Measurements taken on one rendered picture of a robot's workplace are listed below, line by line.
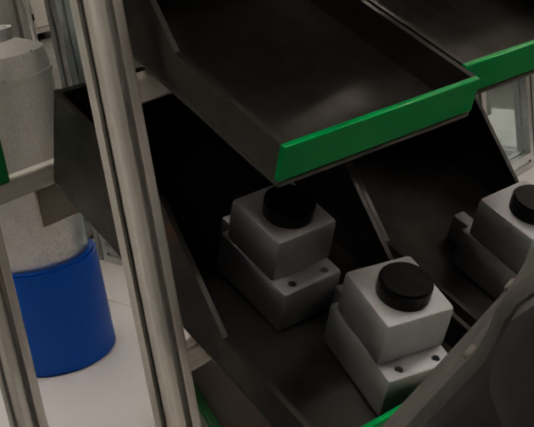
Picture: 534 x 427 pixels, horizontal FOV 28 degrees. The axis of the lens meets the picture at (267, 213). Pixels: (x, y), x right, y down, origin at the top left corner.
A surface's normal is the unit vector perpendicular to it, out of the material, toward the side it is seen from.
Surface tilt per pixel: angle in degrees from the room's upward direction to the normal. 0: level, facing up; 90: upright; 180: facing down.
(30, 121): 90
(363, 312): 85
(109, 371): 0
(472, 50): 25
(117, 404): 0
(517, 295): 57
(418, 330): 114
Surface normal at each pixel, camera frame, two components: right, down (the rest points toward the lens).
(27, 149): 0.46, 0.24
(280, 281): 0.13, -0.76
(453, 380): -0.86, -0.19
